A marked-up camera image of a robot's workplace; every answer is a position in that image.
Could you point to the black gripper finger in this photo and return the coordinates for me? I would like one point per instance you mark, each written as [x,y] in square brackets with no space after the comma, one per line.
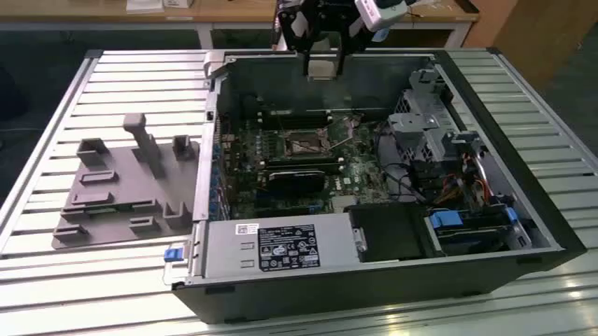
[292,28]
[352,31]

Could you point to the silver square cpu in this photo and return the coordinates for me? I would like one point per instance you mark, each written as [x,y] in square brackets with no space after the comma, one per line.
[325,66]

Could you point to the black cpu socket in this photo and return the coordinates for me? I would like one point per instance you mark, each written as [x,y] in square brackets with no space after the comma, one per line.
[304,145]

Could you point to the small white box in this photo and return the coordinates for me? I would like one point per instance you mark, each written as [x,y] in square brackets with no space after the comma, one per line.
[178,3]

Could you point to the metal disk bay cage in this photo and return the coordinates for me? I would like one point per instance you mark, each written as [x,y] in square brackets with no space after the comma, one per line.
[421,129]

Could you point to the black ram stick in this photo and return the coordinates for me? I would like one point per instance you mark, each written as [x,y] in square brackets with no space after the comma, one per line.
[300,159]

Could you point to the green motherboard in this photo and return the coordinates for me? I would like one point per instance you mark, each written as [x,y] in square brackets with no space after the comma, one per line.
[365,168]

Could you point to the wooden cabinet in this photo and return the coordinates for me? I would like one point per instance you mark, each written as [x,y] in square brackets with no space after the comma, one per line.
[543,35]

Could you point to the wooden desk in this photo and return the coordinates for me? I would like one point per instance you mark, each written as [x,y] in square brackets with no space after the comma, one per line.
[94,17]

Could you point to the silver chipset heatsink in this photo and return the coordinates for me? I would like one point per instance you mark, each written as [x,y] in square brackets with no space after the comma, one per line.
[345,201]

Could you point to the blue disk carrier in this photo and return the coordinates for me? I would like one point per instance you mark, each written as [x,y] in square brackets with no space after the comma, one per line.
[447,218]

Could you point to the grey parts rack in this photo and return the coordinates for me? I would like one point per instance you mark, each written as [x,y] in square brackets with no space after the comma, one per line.
[126,196]

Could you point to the grey power supply unit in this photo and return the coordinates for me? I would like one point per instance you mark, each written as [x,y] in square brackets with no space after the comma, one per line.
[225,248]

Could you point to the green ram stick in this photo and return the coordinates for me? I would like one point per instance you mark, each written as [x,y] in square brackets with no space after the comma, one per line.
[110,209]

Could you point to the blue case latch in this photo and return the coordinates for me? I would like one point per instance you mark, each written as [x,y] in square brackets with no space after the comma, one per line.
[173,254]

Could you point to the black pc case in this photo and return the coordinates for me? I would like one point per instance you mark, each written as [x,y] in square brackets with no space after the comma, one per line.
[328,301]

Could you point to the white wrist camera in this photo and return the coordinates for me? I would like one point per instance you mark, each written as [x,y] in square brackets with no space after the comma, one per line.
[378,14]

